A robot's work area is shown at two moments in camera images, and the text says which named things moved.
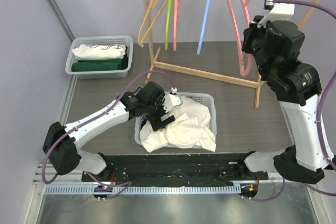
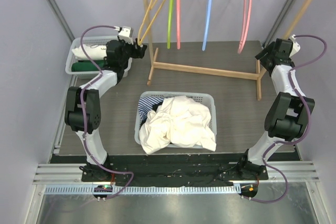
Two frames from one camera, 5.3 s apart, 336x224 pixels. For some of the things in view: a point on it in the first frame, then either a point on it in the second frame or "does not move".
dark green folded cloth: x=97 y=65 does not move
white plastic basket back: x=78 y=41 does not move
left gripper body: x=156 y=121 → x=133 y=53
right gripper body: x=248 y=38 → x=263 y=54
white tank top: x=190 y=129 does not move
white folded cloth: x=91 y=52 does not move
